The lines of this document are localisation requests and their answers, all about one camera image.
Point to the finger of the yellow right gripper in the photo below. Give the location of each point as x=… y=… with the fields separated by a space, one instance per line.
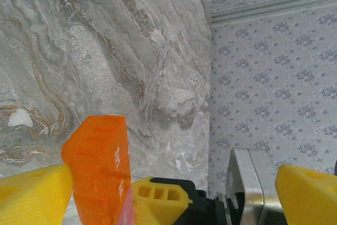
x=155 y=209

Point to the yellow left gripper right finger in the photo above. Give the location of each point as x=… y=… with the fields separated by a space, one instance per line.
x=308 y=198

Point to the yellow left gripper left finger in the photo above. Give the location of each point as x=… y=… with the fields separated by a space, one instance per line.
x=29 y=198

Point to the orange pill organizer box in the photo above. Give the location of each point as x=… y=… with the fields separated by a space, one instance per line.
x=94 y=156

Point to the pink pill organizer box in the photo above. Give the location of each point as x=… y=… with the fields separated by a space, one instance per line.
x=127 y=209

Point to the aluminium frame corner post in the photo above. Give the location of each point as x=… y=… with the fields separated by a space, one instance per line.
x=276 y=5

